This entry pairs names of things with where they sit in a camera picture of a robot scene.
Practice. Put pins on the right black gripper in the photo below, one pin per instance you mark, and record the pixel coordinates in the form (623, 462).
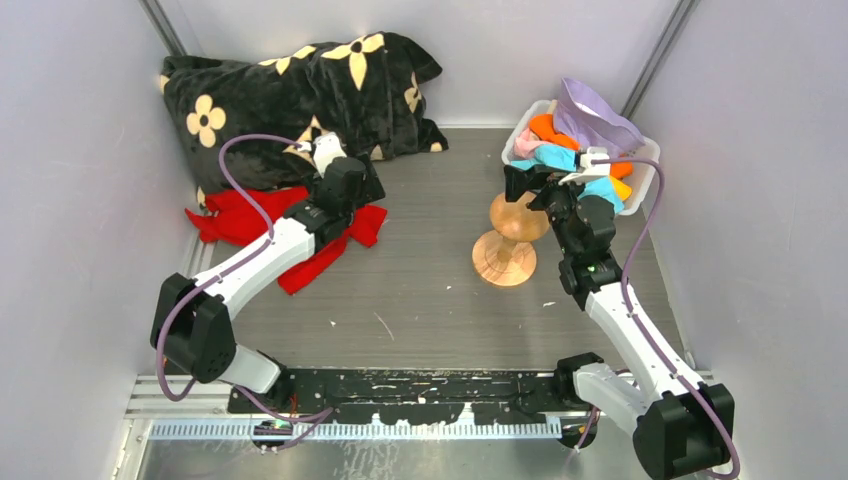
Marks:
(530, 178)

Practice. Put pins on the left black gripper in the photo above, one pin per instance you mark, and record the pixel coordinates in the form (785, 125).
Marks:
(361, 183)

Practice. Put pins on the turquoise bucket hat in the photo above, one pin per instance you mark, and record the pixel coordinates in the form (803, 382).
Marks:
(562, 158)

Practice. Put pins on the orange bucket hat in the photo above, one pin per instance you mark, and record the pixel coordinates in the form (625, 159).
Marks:
(543, 127)

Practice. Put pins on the wooden hat stand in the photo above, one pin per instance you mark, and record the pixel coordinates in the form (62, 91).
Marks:
(505, 256)

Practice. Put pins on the lavender bucket hat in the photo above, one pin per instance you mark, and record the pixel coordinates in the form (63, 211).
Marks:
(582, 114)

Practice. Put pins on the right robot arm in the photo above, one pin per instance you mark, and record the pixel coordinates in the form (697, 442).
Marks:
(636, 344)

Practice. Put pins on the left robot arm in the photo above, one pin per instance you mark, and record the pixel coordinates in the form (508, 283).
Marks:
(192, 327)

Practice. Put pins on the pink bucket hat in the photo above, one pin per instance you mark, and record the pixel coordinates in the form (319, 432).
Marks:
(526, 143)

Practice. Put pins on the black floral plush pillow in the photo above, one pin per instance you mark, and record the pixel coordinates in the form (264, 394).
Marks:
(246, 123)

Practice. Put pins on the yellow bucket hat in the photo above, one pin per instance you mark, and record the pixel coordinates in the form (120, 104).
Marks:
(621, 189)

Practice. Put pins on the white plastic basket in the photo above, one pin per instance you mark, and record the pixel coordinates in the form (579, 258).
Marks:
(640, 180)

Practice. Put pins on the red cloth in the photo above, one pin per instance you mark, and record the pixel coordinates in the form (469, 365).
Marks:
(233, 220)

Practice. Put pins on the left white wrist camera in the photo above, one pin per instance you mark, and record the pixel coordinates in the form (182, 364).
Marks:
(323, 151)

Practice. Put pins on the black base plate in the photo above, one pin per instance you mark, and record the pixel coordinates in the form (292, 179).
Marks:
(429, 397)

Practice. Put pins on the aluminium rail frame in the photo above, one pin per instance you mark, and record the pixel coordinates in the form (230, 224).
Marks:
(218, 411)

